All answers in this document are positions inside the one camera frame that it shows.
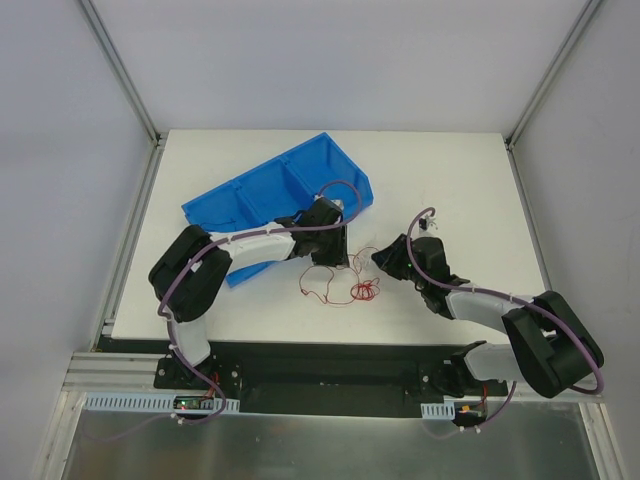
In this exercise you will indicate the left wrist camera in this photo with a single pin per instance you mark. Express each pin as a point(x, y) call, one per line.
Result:
point(337, 205)

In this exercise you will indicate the right aluminium frame post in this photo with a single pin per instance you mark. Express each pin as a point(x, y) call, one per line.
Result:
point(567, 47)

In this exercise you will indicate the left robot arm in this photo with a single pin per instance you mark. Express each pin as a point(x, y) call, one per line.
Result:
point(188, 276)

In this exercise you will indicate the right white cable duct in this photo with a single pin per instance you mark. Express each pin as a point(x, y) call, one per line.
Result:
point(444, 411)

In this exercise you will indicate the blue plastic divided bin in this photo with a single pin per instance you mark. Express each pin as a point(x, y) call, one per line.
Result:
point(281, 186)

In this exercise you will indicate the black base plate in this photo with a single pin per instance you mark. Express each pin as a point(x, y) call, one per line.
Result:
point(388, 381)

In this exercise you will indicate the left aluminium frame post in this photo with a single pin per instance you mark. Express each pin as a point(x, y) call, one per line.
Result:
point(119, 70)

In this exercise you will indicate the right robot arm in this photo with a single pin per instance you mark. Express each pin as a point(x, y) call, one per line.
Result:
point(549, 348)

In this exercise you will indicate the aluminium frame post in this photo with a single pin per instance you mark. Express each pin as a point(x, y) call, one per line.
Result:
point(567, 47)
point(119, 70)

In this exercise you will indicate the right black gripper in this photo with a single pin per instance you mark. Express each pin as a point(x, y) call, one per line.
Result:
point(398, 256)

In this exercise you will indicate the silver metal sheet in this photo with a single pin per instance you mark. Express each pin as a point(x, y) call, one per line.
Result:
point(530, 440)

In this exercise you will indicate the left white cable duct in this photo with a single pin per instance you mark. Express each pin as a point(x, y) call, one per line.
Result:
point(152, 403)

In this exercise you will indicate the white cable duct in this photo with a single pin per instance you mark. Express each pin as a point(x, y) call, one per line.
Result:
point(444, 411)
point(152, 403)

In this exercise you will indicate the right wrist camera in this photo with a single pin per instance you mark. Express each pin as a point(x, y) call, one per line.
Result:
point(427, 225)

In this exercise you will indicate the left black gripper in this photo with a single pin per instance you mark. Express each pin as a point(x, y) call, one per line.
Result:
point(331, 253)

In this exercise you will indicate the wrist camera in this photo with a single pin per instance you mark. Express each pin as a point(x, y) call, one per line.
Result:
point(337, 205)
point(427, 225)

